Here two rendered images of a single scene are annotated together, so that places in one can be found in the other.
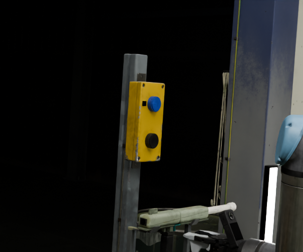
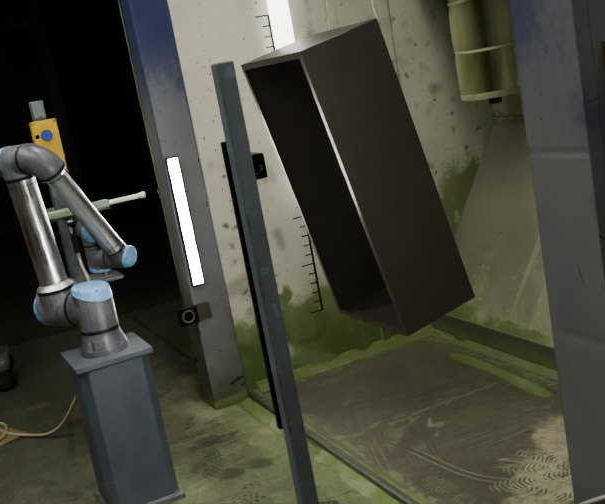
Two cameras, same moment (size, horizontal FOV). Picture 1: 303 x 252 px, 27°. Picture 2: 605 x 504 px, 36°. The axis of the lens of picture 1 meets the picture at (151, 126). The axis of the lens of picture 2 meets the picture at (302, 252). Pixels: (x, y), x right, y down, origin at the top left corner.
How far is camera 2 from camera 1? 3.15 m
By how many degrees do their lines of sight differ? 27
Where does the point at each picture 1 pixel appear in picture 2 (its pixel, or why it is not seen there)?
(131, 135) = not seen: hidden behind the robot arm
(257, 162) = (160, 156)
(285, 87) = (173, 91)
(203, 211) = (101, 203)
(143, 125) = not seen: hidden behind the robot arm
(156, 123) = (55, 148)
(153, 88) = (43, 124)
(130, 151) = not seen: hidden behind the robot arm
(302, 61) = (192, 63)
